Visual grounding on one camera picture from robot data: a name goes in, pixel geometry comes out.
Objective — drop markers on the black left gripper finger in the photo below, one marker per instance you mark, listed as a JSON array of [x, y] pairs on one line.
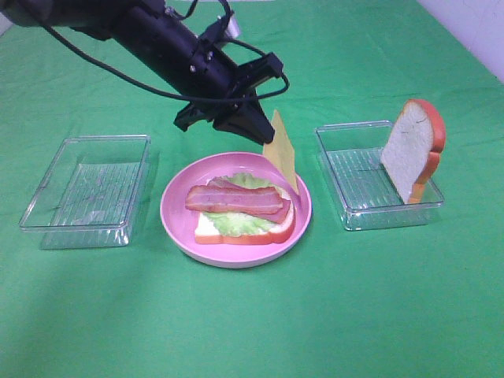
[[246, 119]]

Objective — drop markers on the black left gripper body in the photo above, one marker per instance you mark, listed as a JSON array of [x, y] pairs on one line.
[[214, 80]]

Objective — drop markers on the yellow cheese slice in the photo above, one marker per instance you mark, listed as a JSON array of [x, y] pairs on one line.
[[280, 152]]

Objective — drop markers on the green lettuce leaf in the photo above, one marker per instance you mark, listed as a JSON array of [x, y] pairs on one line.
[[238, 224]]

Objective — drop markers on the toast slice with red crust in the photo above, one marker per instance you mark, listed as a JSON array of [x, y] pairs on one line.
[[279, 234]]

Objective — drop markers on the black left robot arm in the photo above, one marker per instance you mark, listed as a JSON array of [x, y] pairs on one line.
[[145, 28]]

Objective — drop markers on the clear right plastic tray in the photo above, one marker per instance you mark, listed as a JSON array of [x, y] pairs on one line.
[[364, 196]]

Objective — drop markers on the clear plastic tray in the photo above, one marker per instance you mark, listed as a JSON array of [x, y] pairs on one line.
[[89, 195], [364, 196]]

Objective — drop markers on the pink round plate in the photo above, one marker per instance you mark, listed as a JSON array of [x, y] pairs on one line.
[[180, 223]]

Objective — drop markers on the clear left plastic tray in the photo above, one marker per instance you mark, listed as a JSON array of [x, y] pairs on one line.
[[89, 195]]

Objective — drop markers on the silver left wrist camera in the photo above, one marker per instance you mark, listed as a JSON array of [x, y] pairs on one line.
[[231, 28]]

